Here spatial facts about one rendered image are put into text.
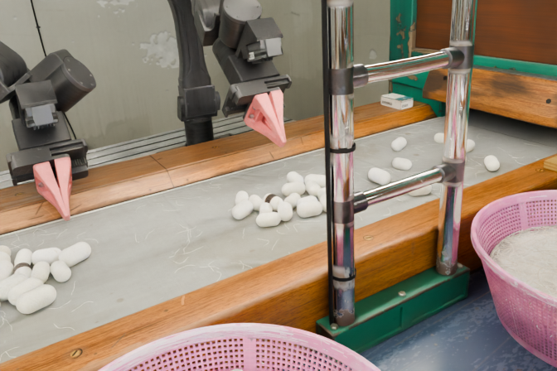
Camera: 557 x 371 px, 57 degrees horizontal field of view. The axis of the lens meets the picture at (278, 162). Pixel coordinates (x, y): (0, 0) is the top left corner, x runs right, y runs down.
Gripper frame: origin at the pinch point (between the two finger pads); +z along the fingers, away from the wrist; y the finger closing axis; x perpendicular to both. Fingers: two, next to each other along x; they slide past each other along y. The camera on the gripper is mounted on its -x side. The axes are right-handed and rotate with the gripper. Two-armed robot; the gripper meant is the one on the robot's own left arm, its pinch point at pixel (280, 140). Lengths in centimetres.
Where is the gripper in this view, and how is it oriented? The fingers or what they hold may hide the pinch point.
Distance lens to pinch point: 75.1
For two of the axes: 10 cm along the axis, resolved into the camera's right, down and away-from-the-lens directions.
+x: -2.9, 5.3, 8.0
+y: 8.5, -2.3, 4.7
